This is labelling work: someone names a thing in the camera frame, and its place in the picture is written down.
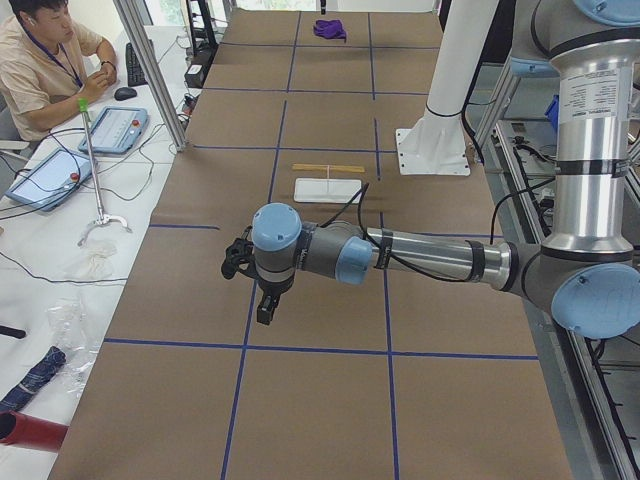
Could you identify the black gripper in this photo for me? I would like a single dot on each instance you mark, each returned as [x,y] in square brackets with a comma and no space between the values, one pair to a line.
[270,290]

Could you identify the purple microfiber towel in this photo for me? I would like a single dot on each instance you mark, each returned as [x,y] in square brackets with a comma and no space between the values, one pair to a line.
[330,30]

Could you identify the white wooden towel rack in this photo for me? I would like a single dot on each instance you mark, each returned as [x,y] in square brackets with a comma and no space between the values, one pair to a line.
[327,188]

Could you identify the metal reacher grabber tool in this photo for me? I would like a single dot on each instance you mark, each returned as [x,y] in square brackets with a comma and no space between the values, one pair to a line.
[103,218]

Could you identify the crumpled clear plastic bag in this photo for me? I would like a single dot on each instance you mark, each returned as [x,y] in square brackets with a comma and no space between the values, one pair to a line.
[73,336]

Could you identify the upper blue teach pendant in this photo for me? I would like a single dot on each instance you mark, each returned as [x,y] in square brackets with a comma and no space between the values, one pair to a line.
[115,130]

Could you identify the blue teach pendant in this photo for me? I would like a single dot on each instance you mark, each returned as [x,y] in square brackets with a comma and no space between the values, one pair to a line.
[115,130]
[52,181]

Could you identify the folded dark blue umbrella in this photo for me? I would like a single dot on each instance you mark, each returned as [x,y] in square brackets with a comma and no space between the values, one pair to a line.
[35,379]

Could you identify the black power adapter box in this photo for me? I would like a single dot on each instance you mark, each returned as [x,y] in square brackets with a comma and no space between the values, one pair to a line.
[194,76]

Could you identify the lower blue teach pendant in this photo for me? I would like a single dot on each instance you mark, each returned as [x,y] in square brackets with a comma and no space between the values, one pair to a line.
[52,181]

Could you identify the black computer mouse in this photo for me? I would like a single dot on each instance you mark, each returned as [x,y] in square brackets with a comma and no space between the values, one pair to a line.
[124,93]

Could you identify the black keyboard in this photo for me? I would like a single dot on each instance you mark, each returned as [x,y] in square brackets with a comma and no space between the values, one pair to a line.
[134,71]

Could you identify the red cylinder tube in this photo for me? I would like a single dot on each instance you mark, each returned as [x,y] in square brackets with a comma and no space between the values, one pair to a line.
[28,432]

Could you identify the seated man beige shirt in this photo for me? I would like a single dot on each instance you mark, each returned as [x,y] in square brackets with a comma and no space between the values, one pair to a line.
[48,63]

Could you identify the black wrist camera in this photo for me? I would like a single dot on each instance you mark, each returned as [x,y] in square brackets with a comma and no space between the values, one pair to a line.
[239,257]

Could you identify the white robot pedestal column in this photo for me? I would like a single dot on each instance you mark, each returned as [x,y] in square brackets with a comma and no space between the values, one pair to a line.
[436,145]

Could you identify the aluminium frame post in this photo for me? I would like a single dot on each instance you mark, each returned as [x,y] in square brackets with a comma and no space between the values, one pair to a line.
[133,26]

